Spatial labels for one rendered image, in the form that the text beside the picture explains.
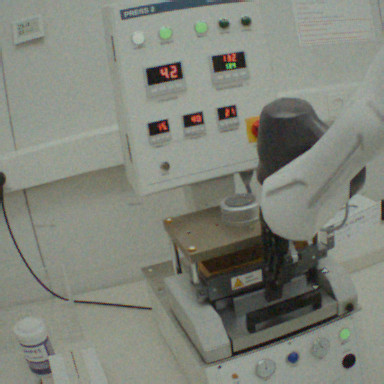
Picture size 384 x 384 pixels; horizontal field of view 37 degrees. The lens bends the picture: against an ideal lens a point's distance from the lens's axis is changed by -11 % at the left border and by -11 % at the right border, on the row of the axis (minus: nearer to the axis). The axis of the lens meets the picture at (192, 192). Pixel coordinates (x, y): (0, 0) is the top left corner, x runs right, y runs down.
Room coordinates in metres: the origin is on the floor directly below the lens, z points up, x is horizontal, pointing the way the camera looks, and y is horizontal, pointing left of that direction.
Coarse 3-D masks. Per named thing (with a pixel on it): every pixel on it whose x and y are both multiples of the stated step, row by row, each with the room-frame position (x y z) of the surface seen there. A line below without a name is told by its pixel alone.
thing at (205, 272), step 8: (304, 240) 1.06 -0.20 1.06; (248, 248) 1.07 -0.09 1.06; (256, 248) 1.06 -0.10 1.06; (296, 248) 1.04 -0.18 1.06; (224, 256) 1.05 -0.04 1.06; (232, 256) 1.05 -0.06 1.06; (240, 256) 1.04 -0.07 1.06; (248, 256) 1.04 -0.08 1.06; (256, 256) 1.03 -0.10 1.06; (200, 264) 1.05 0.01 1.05; (208, 264) 1.03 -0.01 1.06; (216, 264) 1.03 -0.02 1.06; (224, 264) 1.02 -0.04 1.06; (232, 264) 1.01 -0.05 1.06; (240, 264) 1.01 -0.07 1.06; (248, 264) 1.01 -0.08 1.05; (208, 272) 1.00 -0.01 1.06; (216, 272) 1.00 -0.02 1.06
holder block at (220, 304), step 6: (306, 270) 1.05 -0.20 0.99; (294, 276) 1.04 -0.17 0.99; (306, 276) 1.05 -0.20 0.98; (204, 282) 1.08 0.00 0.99; (252, 288) 1.02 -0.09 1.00; (258, 288) 1.02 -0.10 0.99; (234, 294) 1.01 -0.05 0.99; (240, 294) 1.01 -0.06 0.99; (216, 300) 1.00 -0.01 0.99; (222, 300) 1.00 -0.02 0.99; (228, 300) 1.00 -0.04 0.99; (216, 306) 1.00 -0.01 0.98; (222, 306) 1.00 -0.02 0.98; (228, 306) 1.00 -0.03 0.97
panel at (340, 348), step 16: (352, 320) 0.94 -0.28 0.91; (304, 336) 0.92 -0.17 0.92; (320, 336) 0.92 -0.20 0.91; (336, 336) 0.92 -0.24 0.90; (352, 336) 0.92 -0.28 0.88; (256, 352) 0.89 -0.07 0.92; (272, 352) 0.89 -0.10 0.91; (288, 352) 0.90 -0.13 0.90; (304, 352) 0.90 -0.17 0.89; (336, 352) 0.91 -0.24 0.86; (352, 352) 0.91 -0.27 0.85; (224, 368) 0.87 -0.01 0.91; (240, 368) 0.87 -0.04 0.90; (288, 368) 0.88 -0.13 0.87; (304, 368) 0.88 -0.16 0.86; (320, 368) 0.89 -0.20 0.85; (336, 368) 0.89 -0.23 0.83; (352, 368) 0.89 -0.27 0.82
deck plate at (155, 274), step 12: (156, 264) 1.32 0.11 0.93; (168, 264) 1.31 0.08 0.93; (156, 276) 1.26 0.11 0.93; (168, 276) 1.25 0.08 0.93; (156, 288) 1.20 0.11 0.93; (168, 312) 1.09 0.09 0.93; (348, 312) 0.95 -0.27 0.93; (180, 324) 1.03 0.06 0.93; (312, 324) 0.94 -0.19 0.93; (324, 324) 0.93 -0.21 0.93; (288, 336) 0.92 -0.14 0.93; (192, 348) 0.93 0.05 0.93; (252, 348) 0.90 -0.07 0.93; (264, 348) 0.90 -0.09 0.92; (228, 360) 0.88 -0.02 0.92
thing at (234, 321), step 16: (288, 288) 0.99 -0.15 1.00; (304, 288) 1.00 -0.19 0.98; (320, 288) 1.01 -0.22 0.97; (240, 304) 0.96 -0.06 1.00; (256, 304) 0.97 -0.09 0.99; (336, 304) 0.94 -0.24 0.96; (224, 320) 0.96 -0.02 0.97; (240, 320) 0.95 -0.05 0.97; (272, 320) 0.93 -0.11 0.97; (288, 320) 0.92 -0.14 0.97; (304, 320) 0.92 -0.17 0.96; (320, 320) 0.93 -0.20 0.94; (240, 336) 0.89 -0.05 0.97; (256, 336) 0.90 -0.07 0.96; (272, 336) 0.90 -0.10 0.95
